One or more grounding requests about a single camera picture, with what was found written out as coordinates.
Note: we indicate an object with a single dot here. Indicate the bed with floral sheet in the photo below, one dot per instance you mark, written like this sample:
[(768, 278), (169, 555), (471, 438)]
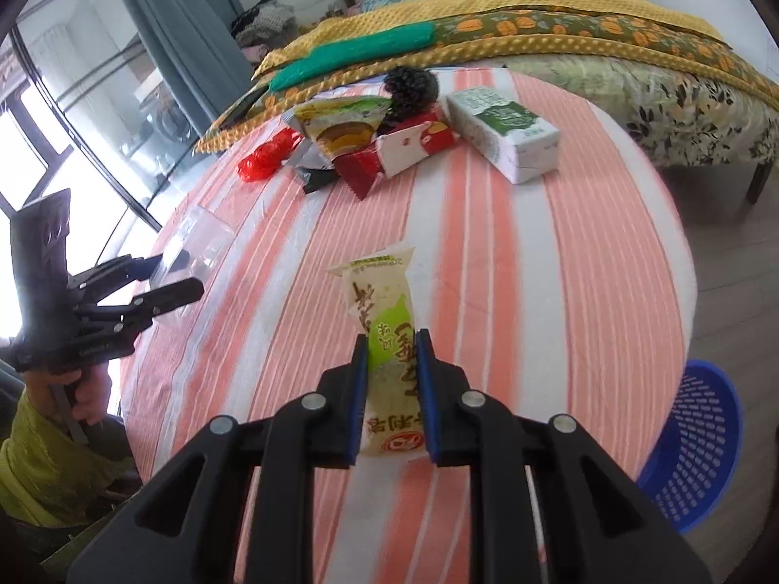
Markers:
[(678, 119)]

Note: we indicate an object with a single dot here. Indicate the red crinkled plastic wrapper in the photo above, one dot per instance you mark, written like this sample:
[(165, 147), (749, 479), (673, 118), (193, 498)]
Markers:
[(268, 158)]

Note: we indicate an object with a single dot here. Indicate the yellow floral quilt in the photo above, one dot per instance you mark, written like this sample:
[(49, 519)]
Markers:
[(471, 30)]

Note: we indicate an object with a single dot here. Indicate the yellow-green sleeve forearm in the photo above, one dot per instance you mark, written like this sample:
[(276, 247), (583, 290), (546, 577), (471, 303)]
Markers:
[(49, 480)]

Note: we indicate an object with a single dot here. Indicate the black spiky massage ball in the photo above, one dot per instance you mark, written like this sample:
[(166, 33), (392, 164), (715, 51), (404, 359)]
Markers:
[(411, 91)]

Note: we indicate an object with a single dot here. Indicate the person's left hand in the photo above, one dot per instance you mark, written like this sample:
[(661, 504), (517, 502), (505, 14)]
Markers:
[(92, 392)]

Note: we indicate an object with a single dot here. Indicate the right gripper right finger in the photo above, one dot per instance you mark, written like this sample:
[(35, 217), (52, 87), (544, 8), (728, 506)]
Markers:
[(547, 503)]

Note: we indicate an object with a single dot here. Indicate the white green tissue pack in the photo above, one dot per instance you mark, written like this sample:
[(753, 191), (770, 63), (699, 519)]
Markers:
[(521, 145)]

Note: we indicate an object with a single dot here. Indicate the pink white striped sheet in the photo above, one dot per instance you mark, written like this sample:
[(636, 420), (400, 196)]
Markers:
[(573, 293)]

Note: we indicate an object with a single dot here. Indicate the clothes pile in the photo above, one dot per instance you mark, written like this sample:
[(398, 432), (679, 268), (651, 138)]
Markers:
[(267, 26)]

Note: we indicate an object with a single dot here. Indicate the clear plastic container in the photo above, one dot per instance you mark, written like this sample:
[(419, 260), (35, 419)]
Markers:
[(196, 249)]

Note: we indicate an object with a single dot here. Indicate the dark red snack wrapper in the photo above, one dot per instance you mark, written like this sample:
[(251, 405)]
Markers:
[(360, 170)]

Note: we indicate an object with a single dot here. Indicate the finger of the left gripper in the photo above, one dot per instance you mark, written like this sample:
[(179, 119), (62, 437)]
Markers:
[(104, 279), (141, 311)]

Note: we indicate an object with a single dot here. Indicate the blue grey curtain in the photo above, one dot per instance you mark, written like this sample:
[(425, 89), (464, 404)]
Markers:
[(190, 42)]

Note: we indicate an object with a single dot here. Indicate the green long pillow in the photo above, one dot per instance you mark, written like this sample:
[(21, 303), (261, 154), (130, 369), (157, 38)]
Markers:
[(336, 56)]

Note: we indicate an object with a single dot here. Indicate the dark green wrapper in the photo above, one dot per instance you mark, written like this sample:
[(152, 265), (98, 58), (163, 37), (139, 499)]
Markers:
[(312, 180)]

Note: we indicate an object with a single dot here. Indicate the red white carton wrapper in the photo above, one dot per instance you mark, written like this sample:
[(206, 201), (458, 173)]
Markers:
[(414, 141)]

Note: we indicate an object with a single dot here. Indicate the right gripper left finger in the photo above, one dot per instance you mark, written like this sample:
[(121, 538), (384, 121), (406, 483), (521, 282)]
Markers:
[(184, 526)]

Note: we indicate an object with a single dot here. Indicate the cream green snack wrapper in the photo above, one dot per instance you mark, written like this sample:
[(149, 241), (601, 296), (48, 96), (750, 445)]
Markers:
[(376, 292)]

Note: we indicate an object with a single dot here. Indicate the blue plastic basket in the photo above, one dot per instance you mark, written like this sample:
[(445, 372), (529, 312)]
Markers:
[(697, 453)]

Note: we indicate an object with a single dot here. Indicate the yellow green snack bag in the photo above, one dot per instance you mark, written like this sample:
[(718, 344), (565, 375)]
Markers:
[(332, 127)]

